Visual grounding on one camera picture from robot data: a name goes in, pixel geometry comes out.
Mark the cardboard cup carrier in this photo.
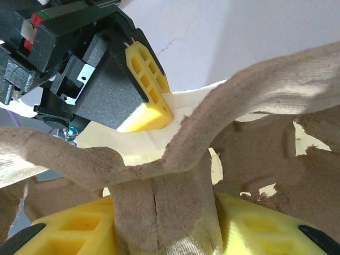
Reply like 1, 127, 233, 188
0, 39, 340, 255

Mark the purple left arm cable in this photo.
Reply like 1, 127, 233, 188
6, 108, 22, 129

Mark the white floral paper bag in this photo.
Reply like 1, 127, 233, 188
76, 79, 333, 198

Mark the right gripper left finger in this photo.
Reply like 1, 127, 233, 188
0, 195, 118, 255

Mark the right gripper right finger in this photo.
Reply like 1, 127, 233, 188
214, 192, 340, 255

